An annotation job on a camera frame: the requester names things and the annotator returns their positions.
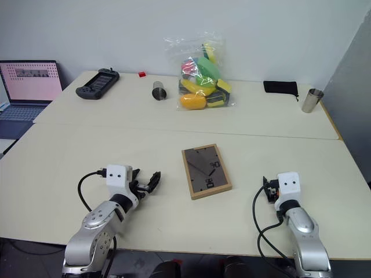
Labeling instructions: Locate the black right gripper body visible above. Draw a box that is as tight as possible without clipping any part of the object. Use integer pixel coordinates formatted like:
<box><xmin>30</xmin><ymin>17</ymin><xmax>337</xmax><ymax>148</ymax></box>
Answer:
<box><xmin>265</xmin><ymin>178</ymin><xmax>281</xmax><ymax>204</ymax></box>

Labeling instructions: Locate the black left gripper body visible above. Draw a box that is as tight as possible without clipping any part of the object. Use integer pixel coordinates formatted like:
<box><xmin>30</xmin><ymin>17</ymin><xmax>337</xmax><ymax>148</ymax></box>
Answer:
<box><xmin>128</xmin><ymin>178</ymin><xmax>152</xmax><ymax>202</ymax></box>

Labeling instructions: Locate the open laptop with pink screen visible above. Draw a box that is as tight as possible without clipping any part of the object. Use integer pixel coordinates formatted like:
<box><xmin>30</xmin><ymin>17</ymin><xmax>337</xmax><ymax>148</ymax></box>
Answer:
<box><xmin>0</xmin><ymin>60</ymin><xmax>64</xmax><ymax>123</ymax></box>

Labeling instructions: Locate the small steel cup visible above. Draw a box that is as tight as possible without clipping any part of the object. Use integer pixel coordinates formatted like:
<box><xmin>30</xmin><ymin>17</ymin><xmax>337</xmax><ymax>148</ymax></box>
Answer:
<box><xmin>151</xmin><ymin>81</ymin><xmax>169</xmax><ymax>102</ymax></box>

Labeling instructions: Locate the orange-yellow toy fruit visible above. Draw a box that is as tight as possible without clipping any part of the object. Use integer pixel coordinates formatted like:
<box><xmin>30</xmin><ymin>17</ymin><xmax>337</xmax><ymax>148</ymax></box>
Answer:
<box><xmin>180</xmin><ymin>92</ymin><xmax>208</xmax><ymax>111</ymax></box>

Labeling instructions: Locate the tall steel cup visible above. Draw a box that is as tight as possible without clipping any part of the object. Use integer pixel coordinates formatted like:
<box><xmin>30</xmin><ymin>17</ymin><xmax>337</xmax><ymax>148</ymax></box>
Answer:
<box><xmin>301</xmin><ymin>88</ymin><xmax>325</xmax><ymax>114</ymax></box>

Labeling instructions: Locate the black handheld game controller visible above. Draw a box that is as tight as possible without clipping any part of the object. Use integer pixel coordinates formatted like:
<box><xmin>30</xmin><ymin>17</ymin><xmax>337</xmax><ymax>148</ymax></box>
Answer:
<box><xmin>75</xmin><ymin>67</ymin><xmax>121</xmax><ymax>100</ymax></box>

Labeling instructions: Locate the yellow toy banana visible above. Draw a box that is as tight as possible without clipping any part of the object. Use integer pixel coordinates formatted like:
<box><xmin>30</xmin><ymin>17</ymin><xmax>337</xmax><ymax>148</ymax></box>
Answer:
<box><xmin>181</xmin><ymin>79</ymin><xmax>216</xmax><ymax>96</ymax></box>

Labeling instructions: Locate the yellow and dark sponge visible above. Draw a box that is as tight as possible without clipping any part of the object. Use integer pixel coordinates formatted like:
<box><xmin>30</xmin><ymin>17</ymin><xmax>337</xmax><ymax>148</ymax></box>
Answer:
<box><xmin>214</xmin><ymin>79</ymin><xmax>233</xmax><ymax>94</ymax></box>

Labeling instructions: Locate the clear plastic bag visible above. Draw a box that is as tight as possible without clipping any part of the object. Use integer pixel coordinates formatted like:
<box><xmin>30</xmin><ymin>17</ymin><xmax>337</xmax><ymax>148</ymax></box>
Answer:
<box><xmin>163</xmin><ymin>34</ymin><xmax>238</xmax><ymax>112</ymax></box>

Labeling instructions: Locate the grey partition panel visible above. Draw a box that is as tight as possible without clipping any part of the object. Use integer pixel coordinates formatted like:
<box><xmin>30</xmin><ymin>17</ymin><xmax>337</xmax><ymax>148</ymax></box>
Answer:
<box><xmin>321</xmin><ymin>16</ymin><xmax>371</xmax><ymax>188</ymax></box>

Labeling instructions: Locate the pink and red toy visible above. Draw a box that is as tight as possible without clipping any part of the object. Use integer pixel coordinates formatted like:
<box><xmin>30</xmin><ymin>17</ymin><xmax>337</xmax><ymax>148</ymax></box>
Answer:
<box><xmin>180</xmin><ymin>58</ymin><xmax>198</xmax><ymax>76</ymax></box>

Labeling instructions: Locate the green toy vegetable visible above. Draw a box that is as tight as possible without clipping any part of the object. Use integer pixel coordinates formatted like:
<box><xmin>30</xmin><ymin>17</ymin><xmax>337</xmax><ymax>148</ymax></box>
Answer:
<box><xmin>196</xmin><ymin>56</ymin><xmax>221</xmax><ymax>81</ymax></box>

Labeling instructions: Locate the yellow toy corn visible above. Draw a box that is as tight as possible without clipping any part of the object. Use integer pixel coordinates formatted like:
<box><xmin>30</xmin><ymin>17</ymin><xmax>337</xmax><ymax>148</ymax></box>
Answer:
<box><xmin>202</xmin><ymin>42</ymin><xmax>219</xmax><ymax>64</ymax></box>

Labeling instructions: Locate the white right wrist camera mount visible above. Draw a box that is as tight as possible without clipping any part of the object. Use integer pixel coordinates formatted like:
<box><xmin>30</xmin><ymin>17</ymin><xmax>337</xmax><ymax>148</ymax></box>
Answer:
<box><xmin>273</xmin><ymin>171</ymin><xmax>301</xmax><ymax>211</ymax></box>

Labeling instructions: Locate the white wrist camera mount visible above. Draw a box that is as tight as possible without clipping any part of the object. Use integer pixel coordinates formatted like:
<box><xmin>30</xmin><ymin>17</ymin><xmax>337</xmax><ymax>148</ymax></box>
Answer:
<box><xmin>105</xmin><ymin>164</ymin><xmax>139</xmax><ymax>210</ymax></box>
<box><xmin>273</xmin><ymin>171</ymin><xmax>301</xmax><ymax>211</ymax></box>

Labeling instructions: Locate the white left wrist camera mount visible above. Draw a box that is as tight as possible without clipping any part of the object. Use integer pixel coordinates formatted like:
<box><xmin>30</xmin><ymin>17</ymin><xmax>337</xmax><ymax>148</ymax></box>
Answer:
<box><xmin>105</xmin><ymin>164</ymin><xmax>139</xmax><ymax>210</ymax></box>

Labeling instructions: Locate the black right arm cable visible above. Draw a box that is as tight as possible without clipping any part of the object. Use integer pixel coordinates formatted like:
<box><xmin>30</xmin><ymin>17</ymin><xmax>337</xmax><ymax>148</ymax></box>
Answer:
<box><xmin>252</xmin><ymin>185</ymin><xmax>297</xmax><ymax>266</ymax></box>

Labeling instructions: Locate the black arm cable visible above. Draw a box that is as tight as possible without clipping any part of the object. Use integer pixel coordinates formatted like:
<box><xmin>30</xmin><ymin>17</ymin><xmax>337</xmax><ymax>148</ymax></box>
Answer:
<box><xmin>252</xmin><ymin>185</ymin><xmax>297</xmax><ymax>266</ymax></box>
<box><xmin>78</xmin><ymin>170</ymin><xmax>107</xmax><ymax>213</ymax></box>

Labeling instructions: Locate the wooden framed picture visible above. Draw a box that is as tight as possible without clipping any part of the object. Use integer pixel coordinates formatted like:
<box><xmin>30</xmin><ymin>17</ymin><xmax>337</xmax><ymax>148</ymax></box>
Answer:
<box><xmin>181</xmin><ymin>142</ymin><xmax>233</xmax><ymax>201</ymax></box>

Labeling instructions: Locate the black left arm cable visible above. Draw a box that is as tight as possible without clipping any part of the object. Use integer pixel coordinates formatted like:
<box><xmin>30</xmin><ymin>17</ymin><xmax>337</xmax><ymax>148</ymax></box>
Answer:
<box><xmin>78</xmin><ymin>170</ymin><xmax>107</xmax><ymax>213</ymax></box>

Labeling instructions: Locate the black drawstring pouch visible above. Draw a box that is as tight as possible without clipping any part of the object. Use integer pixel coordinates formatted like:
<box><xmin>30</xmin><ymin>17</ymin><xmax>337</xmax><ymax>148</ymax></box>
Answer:
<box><xmin>263</xmin><ymin>80</ymin><xmax>300</xmax><ymax>103</ymax></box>

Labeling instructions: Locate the black floor cable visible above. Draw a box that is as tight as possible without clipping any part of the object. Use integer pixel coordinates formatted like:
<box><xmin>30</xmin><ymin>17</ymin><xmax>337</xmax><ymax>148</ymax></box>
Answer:
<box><xmin>0</xmin><ymin>236</ymin><xmax>66</xmax><ymax>256</ymax></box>

